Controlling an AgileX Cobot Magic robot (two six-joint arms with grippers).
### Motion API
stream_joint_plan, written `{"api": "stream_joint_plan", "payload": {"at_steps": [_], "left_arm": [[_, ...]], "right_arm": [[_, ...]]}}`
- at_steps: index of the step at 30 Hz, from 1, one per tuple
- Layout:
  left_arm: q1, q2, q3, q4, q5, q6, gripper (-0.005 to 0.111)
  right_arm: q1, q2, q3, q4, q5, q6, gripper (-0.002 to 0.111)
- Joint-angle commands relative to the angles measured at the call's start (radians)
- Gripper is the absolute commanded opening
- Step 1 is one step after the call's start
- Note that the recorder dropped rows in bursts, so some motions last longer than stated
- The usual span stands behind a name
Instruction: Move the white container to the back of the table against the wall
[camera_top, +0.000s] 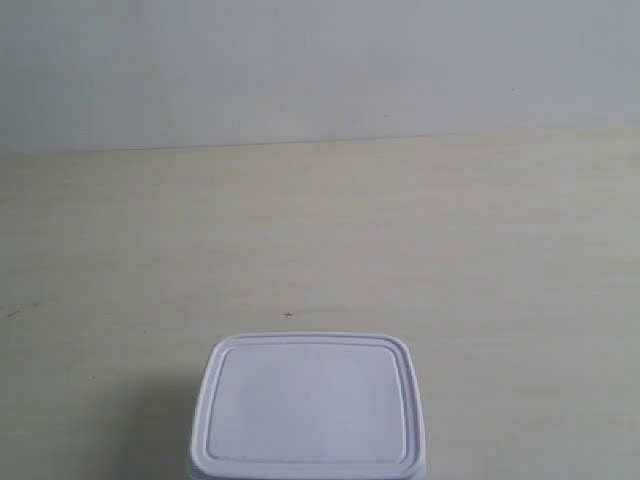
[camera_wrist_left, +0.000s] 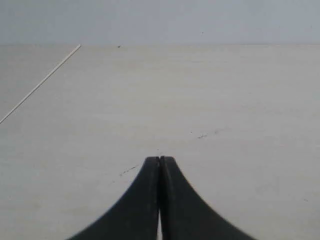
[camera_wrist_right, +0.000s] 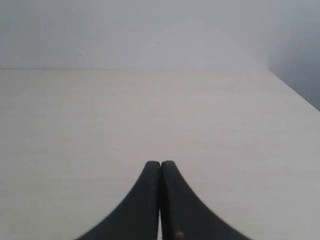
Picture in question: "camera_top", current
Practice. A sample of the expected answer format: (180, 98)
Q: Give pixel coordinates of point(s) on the white lidded plastic container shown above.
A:
(308, 405)

